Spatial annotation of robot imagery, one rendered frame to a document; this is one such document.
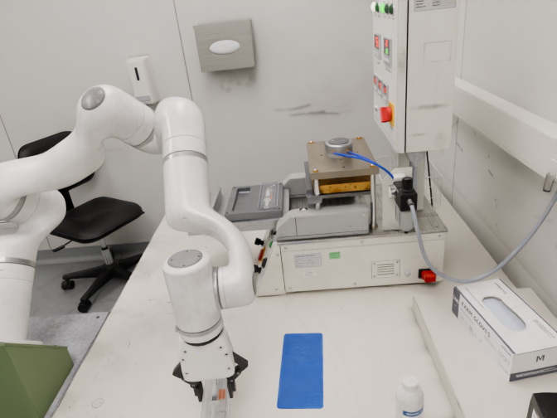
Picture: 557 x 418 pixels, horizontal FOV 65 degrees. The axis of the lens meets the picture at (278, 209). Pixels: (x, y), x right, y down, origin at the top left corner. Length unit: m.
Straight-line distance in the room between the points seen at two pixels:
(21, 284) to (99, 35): 1.91
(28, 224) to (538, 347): 1.20
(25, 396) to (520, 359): 1.01
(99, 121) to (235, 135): 1.84
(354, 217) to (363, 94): 1.63
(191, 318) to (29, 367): 0.44
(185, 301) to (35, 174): 0.55
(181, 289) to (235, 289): 0.09
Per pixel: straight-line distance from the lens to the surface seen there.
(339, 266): 1.26
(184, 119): 0.92
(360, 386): 1.05
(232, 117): 2.75
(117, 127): 1.02
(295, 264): 1.24
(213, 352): 0.88
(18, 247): 1.21
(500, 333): 1.04
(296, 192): 1.45
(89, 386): 1.21
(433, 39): 1.10
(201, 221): 0.82
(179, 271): 0.76
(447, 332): 1.13
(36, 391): 1.16
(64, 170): 1.14
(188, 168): 0.86
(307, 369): 1.09
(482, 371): 1.06
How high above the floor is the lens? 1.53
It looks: 26 degrees down
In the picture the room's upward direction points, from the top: 7 degrees counter-clockwise
